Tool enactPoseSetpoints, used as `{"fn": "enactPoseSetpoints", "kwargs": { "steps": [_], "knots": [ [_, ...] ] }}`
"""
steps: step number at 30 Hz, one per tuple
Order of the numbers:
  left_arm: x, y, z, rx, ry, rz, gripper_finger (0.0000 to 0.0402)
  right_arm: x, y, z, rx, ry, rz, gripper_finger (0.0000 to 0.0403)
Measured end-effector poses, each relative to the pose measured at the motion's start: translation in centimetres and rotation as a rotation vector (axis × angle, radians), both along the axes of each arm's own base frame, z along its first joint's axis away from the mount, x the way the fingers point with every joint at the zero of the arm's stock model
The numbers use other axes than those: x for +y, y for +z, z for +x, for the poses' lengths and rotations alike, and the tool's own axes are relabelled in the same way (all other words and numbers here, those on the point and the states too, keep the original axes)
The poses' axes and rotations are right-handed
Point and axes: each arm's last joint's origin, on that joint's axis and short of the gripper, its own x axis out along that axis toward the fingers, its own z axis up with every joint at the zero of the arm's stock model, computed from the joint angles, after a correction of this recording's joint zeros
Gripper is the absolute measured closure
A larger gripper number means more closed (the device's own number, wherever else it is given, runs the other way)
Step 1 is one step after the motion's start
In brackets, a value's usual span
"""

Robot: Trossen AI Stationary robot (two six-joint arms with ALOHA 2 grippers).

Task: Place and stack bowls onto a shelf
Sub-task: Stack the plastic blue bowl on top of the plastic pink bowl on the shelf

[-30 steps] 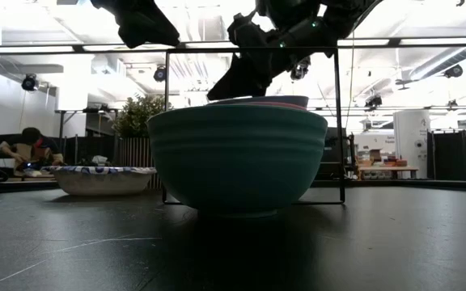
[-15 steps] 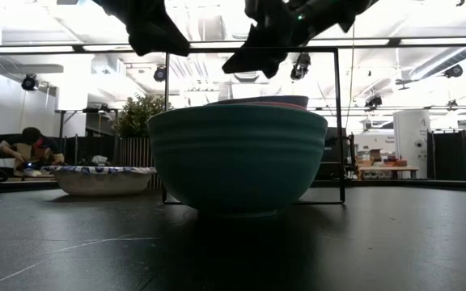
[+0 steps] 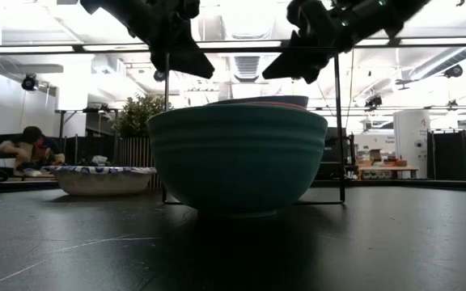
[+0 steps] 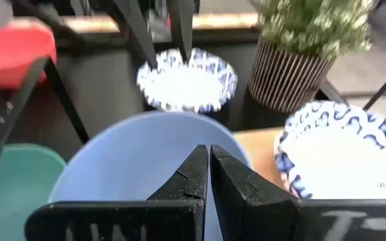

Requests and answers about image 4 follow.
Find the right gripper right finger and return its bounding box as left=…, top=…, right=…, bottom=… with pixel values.
left=210, top=144, right=298, bottom=241

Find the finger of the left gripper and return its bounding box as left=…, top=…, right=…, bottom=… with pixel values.
left=112, top=0, right=159, bottom=70
left=167, top=0, right=196, bottom=64

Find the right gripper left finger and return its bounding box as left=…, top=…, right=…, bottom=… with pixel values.
left=147, top=144, right=210, bottom=202

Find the blue patterned paper bowl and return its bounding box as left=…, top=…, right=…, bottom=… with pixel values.
left=135, top=46, right=239, bottom=114
left=273, top=100, right=386, bottom=201

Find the blue plastic bowl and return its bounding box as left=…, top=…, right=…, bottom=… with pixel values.
left=47, top=110, right=253, bottom=241

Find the green plastic bowl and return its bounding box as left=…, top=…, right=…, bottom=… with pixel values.
left=0, top=143, right=67, bottom=241

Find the black table mat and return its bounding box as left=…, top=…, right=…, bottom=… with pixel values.
left=8, top=42, right=348, bottom=161

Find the potted plant in striped pot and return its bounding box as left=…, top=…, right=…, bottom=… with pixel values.
left=246, top=0, right=378, bottom=114

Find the red plastic bowl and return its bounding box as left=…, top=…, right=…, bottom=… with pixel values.
left=0, top=18, right=58, bottom=90

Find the black metal table frame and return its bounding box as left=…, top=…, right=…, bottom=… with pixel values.
left=11, top=0, right=261, bottom=48

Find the wooden shelf with black frame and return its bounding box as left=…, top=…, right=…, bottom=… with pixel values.
left=0, top=56, right=386, bottom=202

